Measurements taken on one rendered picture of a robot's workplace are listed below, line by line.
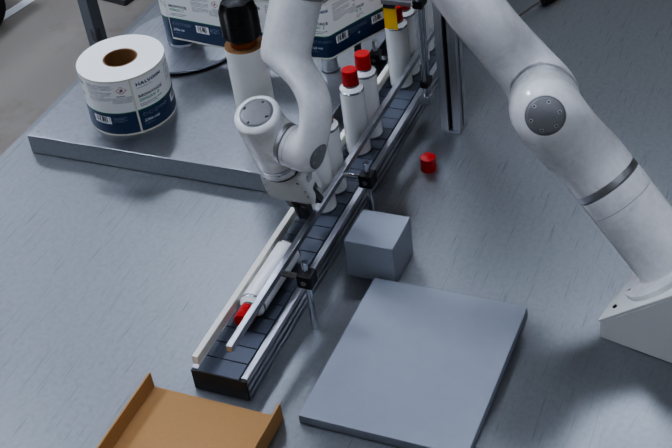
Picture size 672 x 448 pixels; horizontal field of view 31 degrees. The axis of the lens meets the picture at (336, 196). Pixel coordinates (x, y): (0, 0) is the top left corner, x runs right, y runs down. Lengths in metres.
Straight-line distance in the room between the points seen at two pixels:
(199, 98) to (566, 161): 1.09
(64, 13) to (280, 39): 3.27
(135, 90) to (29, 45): 2.43
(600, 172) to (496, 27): 0.30
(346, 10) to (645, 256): 1.04
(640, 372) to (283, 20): 0.85
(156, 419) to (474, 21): 0.87
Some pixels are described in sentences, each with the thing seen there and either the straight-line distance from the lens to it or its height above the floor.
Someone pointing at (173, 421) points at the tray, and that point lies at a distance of 2.14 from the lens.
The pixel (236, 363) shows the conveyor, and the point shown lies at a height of 0.88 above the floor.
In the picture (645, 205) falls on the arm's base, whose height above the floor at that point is 1.08.
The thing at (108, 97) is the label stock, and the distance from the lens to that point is 2.72.
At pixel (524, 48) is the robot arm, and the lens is 2.08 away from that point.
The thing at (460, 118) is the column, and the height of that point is 0.87.
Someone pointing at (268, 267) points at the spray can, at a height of 0.93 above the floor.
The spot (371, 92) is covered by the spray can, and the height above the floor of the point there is 1.00.
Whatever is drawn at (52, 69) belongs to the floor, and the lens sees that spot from 4.89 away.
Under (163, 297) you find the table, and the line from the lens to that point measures 2.38.
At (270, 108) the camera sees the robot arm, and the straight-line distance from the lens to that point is 2.08.
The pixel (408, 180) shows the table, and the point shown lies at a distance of 2.56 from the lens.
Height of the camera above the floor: 2.39
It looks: 38 degrees down
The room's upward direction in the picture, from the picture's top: 8 degrees counter-clockwise
